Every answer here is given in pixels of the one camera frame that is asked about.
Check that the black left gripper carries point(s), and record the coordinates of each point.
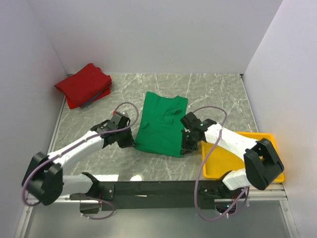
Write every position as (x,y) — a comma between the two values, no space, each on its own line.
(129,142)

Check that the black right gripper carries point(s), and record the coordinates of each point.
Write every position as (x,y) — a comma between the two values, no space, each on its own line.
(185,148)

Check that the green t shirt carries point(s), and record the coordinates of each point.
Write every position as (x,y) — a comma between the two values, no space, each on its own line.
(160,130)

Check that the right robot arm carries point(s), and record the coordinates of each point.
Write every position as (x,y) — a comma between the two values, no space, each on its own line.
(263,165)

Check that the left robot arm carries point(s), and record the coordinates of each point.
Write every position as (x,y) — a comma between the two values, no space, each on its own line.
(45,178)

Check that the blue folded t shirt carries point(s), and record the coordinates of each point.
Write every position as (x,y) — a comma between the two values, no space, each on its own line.
(91,100)

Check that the red folded t shirt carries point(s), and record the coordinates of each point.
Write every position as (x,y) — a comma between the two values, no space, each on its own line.
(85,84)

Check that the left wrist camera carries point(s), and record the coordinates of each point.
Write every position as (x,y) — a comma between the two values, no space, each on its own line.
(118,121)

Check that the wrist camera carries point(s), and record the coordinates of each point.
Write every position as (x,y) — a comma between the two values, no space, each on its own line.
(195,121)
(118,121)

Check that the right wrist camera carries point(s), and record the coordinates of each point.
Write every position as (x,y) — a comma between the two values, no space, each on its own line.
(195,121)

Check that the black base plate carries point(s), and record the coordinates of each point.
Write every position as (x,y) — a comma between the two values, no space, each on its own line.
(163,194)

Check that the aluminium frame rail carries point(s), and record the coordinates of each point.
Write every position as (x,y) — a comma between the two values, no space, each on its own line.
(273,193)

